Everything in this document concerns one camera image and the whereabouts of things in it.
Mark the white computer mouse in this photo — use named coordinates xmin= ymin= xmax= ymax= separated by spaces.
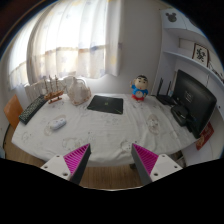
xmin=50 ymin=118 xmax=66 ymax=130

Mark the white floral tablecloth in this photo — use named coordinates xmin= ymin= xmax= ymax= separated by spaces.
xmin=12 ymin=94 xmax=195 ymax=167

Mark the cartoon boy figurine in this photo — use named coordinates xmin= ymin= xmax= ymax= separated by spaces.
xmin=130 ymin=75 xmax=148 ymax=101

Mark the sheer white curtain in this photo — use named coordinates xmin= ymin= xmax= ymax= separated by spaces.
xmin=7 ymin=0 xmax=124 ymax=89

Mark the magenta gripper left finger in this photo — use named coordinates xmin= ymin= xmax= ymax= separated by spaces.
xmin=40 ymin=143 xmax=92 ymax=186

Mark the black computer monitor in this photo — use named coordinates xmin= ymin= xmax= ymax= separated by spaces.
xmin=171 ymin=70 xmax=217 ymax=139

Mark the wooden model sailing ship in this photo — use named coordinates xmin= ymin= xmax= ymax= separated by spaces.
xmin=44 ymin=77 xmax=64 ymax=104

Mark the black keyboard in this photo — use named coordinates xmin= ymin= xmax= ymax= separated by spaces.
xmin=19 ymin=95 xmax=47 ymax=124

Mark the white wall shelf unit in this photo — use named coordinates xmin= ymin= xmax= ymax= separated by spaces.
xmin=151 ymin=8 xmax=224 ymax=165

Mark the red paper packet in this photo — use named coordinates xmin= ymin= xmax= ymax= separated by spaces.
xmin=196 ymin=123 xmax=214 ymax=150

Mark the black wifi router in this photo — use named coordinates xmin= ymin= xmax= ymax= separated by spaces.
xmin=156 ymin=79 xmax=175 ymax=105

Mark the black mouse pad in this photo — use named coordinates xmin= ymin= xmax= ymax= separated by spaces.
xmin=88 ymin=95 xmax=124 ymax=115

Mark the framed picture on shelf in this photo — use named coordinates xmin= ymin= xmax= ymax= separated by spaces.
xmin=192 ymin=43 xmax=209 ymax=67

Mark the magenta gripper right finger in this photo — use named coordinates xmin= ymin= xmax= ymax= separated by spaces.
xmin=130 ymin=143 xmax=184 ymax=186

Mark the orange wooden chair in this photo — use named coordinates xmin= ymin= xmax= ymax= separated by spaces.
xmin=4 ymin=95 xmax=23 ymax=129

